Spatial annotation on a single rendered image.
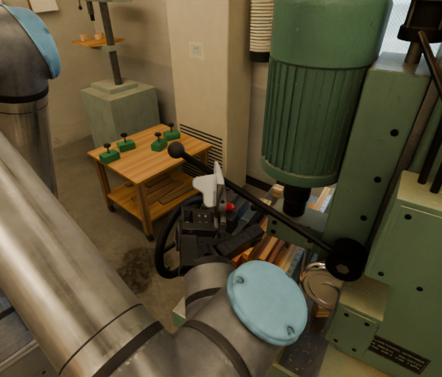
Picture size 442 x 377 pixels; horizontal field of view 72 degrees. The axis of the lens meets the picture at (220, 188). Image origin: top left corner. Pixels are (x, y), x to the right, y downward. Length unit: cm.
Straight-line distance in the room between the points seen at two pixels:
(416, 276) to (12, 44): 68
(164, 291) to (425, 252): 160
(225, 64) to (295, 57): 155
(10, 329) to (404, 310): 88
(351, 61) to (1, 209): 47
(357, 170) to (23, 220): 48
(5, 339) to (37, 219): 64
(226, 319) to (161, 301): 157
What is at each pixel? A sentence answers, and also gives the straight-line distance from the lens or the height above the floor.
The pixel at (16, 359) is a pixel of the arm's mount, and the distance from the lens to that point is 95.
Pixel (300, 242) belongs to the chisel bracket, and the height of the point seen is 101.
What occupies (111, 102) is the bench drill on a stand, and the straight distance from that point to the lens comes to 265.
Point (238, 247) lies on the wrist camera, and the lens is 54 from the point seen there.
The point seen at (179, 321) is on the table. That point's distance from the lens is 77.
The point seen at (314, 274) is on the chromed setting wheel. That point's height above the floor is 105.
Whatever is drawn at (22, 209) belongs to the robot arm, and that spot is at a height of 135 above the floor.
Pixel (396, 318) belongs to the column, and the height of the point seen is 99.
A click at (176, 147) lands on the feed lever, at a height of 125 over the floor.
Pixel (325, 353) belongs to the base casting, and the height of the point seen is 80.
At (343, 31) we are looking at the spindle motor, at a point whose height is 146.
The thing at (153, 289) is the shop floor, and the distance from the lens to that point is 193.
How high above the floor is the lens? 153
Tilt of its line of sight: 36 degrees down
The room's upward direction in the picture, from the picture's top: straight up
